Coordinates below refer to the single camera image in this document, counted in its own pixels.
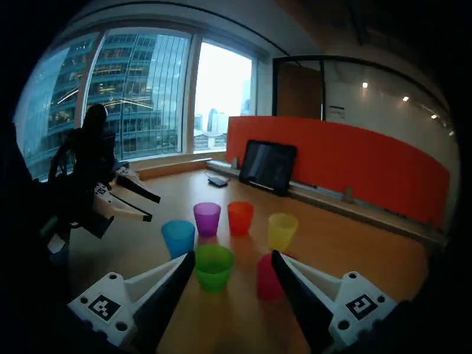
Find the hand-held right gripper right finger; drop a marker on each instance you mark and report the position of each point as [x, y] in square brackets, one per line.
[324, 291]

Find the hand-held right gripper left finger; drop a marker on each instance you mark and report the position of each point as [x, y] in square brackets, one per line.
[147, 291]

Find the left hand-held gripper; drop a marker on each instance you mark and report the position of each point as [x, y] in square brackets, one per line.
[83, 173]

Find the pink plastic cup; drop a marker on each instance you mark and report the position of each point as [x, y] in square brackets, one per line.
[267, 278]

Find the blue plastic cup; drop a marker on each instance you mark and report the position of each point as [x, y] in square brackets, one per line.
[178, 239]

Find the green plastic cup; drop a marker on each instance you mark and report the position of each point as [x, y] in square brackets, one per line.
[214, 268]

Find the yellow plastic cup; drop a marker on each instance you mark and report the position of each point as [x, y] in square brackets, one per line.
[281, 231]

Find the purple plastic cup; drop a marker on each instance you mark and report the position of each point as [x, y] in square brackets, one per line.
[207, 219]

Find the small black flat device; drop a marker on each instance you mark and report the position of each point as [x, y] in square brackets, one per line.
[217, 180]

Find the orange plastic cup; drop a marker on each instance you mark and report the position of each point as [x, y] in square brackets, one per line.
[240, 218]

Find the red desk screen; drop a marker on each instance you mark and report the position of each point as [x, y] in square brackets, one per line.
[343, 166]

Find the black tablet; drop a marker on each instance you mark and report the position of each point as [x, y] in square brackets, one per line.
[268, 166]

